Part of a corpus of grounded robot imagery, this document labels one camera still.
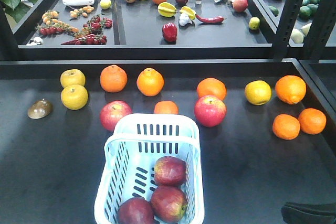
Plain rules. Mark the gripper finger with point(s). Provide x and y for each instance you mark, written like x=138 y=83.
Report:
x=308 y=213

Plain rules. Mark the dark red apple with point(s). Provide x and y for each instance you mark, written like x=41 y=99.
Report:
x=170 y=171
x=135 y=210

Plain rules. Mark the light blue plastic basket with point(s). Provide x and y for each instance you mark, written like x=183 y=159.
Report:
x=138 y=141

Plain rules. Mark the black wooden produce table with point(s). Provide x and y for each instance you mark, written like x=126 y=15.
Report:
x=51 y=167

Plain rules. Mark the orange front right inner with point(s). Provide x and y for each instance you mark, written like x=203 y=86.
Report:
x=286 y=127

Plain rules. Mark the orange front right outer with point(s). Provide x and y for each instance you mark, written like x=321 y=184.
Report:
x=312 y=121

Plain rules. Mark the large orange far right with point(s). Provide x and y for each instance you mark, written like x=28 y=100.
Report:
x=290 y=89

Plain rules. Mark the yellow round citrus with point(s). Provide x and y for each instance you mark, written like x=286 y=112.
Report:
x=258 y=92

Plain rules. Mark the pink red apple centre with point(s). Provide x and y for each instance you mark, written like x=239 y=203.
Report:
x=210 y=111

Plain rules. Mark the pink red apple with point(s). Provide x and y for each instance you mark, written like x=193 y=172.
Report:
x=112 y=113
x=210 y=111

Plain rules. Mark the orange behind centre apple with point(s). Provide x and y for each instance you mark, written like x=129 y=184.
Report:
x=211 y=86

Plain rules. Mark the small orange front left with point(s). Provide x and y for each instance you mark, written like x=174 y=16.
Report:
x=166 y=107

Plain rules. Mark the red chili pepper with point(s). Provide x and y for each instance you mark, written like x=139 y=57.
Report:
x=214 y=20

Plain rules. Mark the pink red apple left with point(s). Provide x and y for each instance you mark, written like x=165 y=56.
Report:
x=112 y=113

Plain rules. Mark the red bell pepper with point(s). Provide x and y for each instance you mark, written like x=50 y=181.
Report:
x=169 y=32

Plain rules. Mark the white garlic bulb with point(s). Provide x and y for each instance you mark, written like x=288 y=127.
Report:
x=184 y=19

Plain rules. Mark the orange back left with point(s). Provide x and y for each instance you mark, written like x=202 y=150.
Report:
x=113 y=79

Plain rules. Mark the back display tray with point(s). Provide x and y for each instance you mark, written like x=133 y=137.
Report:
x=136 y=32

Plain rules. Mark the brown mushroom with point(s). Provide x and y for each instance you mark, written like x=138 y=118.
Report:
x=40 y=109

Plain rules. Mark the black upright rack post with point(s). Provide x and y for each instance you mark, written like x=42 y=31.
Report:
x=286 y=24

